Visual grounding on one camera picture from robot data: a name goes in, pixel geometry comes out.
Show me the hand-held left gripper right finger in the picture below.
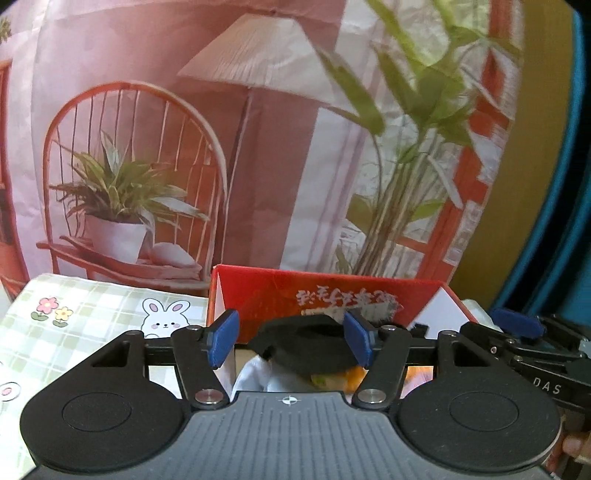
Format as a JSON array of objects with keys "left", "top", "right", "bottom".
[{"left": 344, "top": 311, "right": 488, "bottom": 409}]

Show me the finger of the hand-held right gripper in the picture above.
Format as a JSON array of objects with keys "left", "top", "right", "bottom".
[
  {"left": 461, "top": 320, "right": 581, "bottom": 409},
  {"left": 490, "top": 308, "right": 591, "bottom": 359}
]

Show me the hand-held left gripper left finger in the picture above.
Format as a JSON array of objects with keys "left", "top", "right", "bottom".
[{"left": 90, "top": 310, "right": 240, "bottom": 409}]

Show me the orange floral quilted cloth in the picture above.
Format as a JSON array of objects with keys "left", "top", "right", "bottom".
[{"left": 309, "top": 364, "right": 435, "bottom": 394}]

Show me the black fabric band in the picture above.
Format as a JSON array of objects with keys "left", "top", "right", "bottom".
[{"left": 249, "top": 315, "right": 371, "bottom": 376}]

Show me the red cardboard box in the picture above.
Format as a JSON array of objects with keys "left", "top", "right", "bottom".
[{"left": 205, "top": 264, "right": 482, "bottom": 403}]

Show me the person's right hand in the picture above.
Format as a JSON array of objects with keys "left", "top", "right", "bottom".
[{"left": 562, "top": 435, "right": 587, "bottom": 461}]

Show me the white cloth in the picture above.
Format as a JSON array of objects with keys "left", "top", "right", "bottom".
[{"left": 231, "top": 353, "right": 315, "bottom": 394}]

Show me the green checked printed tablecloth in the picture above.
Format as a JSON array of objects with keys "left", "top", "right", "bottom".
[{"left": 0, "top": 272, "right": 209, "bottom": 480}]

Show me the teal curtain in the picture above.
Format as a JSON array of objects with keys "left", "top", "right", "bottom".
[{"left": 488, "top": 9, "right": 591, "bottom": 320}]

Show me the wall poster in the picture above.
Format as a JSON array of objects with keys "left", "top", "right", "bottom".
[{"left": 0, "top": 0, "right": 528, "bottom": 306}]

